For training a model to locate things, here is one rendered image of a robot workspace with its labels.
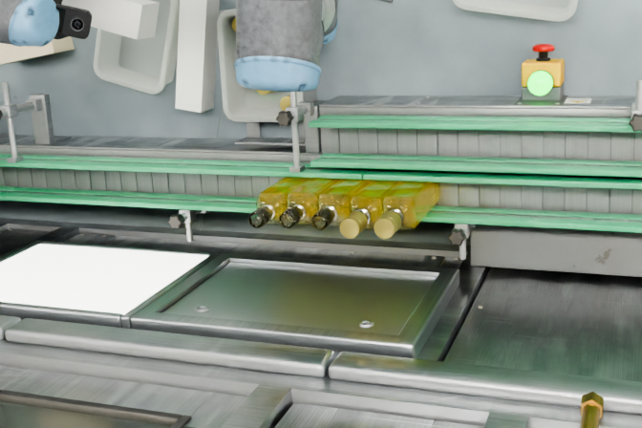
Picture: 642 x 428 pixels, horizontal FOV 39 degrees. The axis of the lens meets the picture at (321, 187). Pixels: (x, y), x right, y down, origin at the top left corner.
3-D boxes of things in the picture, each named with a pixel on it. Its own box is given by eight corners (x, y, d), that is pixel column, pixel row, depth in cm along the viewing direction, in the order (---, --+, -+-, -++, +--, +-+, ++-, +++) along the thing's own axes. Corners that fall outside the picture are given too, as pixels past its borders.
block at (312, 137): (314, 146, 180) (302, 153, 174) (311, 99, 178) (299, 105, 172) (331, 146, 179) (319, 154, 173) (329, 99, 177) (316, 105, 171)
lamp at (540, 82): (527, 95, 163) (525, 96, 160) (528, 70, 162) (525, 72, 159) (553, 95, 161) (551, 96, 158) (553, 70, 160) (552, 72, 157)
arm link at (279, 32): (342, -44, 165) (321, -9, 114) (338, 37, 170) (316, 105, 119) (277, -47, 166) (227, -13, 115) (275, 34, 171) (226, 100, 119)
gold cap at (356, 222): (345, 212, 149) (336, 220, 145) (364, 209, 147) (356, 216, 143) (350, 232, 149) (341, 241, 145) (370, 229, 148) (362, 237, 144)
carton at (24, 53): (4, 10, 205) (-18, 11, 199) (60, -5, 199) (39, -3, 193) (17, 61, 208) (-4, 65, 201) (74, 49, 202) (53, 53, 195)
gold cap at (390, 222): (395, 235, 147) (387, 244, 143) (376, 223, 147) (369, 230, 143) (405, 219, 145) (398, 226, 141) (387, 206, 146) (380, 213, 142)
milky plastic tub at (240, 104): (241, 114, 191) (223, 121, 183) (233, 8, 186) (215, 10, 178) (317, 115, 185) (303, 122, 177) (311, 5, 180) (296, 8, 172)
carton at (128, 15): (45, -29, 165) (25, -28, 159) (160, 3, 158) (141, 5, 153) (42, 4, 166) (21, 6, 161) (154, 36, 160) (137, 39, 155)
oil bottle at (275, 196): (296, 196, 177) (253, 226, 158) (295, 169, 176) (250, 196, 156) (323, 198, 175) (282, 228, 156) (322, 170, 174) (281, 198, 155)
